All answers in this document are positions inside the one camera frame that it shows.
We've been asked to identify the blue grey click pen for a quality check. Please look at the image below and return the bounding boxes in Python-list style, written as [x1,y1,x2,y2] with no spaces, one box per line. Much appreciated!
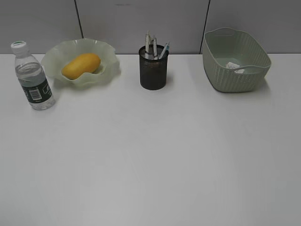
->
[159,41,170,59]

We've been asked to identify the silver grey click pen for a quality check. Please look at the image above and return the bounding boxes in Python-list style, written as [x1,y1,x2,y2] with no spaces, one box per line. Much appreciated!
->
[151,35,158,60]

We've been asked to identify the beige white click pen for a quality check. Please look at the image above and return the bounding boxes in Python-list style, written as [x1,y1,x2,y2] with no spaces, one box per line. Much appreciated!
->
[145,30,151,59]

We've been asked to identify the yellow mango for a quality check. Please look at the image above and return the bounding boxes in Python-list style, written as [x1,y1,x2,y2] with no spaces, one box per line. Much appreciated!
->
[61,53,101,80]

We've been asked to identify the waste paper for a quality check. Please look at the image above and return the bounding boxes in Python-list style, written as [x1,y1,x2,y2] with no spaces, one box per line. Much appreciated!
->
[226,62,245,74]

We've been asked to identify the clear water bottle green label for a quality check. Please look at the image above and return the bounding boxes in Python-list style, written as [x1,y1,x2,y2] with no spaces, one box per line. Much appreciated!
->
[11,41,55,110]

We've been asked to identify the black mesh pen holder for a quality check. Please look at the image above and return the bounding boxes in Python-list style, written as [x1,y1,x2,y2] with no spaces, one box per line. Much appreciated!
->
[138,45,169,90]

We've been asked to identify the pale green woven basket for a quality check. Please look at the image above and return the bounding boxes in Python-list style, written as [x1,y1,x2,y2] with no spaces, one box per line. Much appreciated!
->
[203,27,271,93]

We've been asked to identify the pale green wavy glass bowl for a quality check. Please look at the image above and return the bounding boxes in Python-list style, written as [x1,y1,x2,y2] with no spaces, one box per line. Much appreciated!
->
[41,38,120,89]

